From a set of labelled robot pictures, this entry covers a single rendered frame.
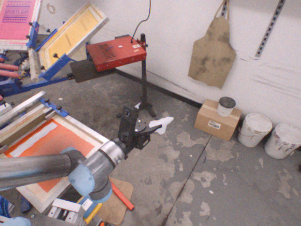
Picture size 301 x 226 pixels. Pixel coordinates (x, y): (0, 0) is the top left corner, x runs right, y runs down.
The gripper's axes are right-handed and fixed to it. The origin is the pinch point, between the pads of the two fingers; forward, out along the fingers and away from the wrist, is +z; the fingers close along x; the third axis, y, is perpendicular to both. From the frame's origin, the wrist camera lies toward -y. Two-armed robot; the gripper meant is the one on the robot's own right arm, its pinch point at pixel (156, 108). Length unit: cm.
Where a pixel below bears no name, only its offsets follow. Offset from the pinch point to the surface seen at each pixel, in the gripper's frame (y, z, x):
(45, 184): 64, -42, -64
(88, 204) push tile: 67, -32, -33
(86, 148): 64, -8, -66
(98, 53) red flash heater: 38, 73, -142
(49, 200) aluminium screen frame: 62, -45, -51
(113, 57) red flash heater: 41, 77, -123
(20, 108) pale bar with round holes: 46, -21, -132
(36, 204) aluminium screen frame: 62, -51, -55
